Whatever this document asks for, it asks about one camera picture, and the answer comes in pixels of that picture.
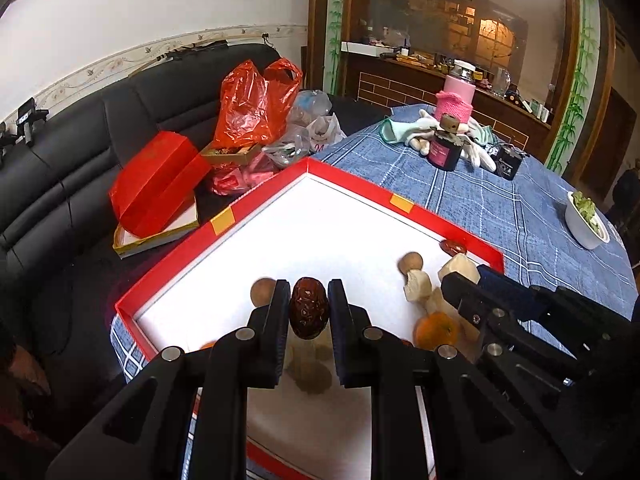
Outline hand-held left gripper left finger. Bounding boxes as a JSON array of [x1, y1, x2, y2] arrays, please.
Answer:
[[45, 277, 292, 480]]

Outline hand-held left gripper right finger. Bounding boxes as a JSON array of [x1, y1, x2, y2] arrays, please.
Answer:
[[327, 278, 551, 480]]

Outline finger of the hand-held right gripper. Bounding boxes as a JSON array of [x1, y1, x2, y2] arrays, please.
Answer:
[[440, 272, 586, 401], [477, 265, 551, 321]]

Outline red box with white inside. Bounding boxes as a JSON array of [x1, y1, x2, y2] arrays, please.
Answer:
[[115, 156, 506, 480]]

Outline white bowl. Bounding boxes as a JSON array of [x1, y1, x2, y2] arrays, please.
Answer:
[[565, 191, 612, 251]]

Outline green leafy vegetables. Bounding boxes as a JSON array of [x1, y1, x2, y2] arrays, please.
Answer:
[[572, 192, 603, 233]]

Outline black jar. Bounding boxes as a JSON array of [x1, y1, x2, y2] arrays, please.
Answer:
[[492, 143, 526, 181]]

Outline white gloves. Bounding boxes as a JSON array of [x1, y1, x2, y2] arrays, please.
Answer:
[[457, 125, 496, 168]]

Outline dark jar with pink label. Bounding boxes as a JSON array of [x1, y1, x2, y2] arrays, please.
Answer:
[[427, 115, 463, 172]]

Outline white and gold box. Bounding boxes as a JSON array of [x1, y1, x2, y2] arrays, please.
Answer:
[[112, 190, 201, 260]]

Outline red plastic packaging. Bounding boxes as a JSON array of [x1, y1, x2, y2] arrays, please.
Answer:
[[210, 152, 281, 197]]

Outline gold cardboard box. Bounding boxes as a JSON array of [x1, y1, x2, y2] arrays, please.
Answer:
[[200, 142, 263, 171]]

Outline red folded gift box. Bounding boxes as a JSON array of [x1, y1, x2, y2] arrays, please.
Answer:
[[109, 131, 213, 238]]

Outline mint green cloth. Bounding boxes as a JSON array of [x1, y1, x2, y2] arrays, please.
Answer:
[[380, 108, 441, 153]]

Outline white plastic bag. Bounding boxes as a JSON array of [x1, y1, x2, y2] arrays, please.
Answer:
[[262, 112, 347, 168]]

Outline pink bottle with knit sleeve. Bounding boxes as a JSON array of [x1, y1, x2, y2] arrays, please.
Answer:
[[434, 59, 476, 126]]

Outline glass pitcher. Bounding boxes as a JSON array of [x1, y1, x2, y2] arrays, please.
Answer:
[[492, 66, 512, 97]]

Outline clear plastic bag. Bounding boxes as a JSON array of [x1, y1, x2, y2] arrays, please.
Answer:
[[287, 89, 333, 128]]

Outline red plastic bag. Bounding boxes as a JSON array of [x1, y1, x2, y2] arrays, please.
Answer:
[[214, 58, 304, 148]]

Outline wooden counter cabinet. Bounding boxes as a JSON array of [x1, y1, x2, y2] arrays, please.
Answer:
[[342, 40, 553, 148]]

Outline black leather sofa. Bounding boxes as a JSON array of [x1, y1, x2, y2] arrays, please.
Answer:
[[0, 42, 396, 461]]

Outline white flat box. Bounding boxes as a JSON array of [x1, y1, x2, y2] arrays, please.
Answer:
[[341, 41, 401, 58]]

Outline black device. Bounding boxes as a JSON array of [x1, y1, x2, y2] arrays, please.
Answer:
[[15, 97, 50, 147]]

